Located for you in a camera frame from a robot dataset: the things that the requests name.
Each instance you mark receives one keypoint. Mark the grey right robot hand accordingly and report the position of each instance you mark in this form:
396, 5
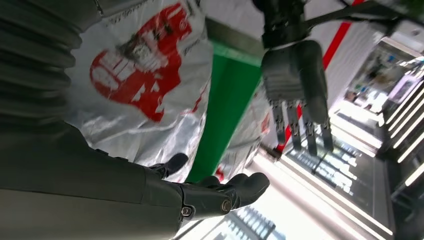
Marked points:
82, 198

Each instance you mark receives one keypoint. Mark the green plastic crate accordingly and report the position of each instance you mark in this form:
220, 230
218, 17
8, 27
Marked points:
225, 106

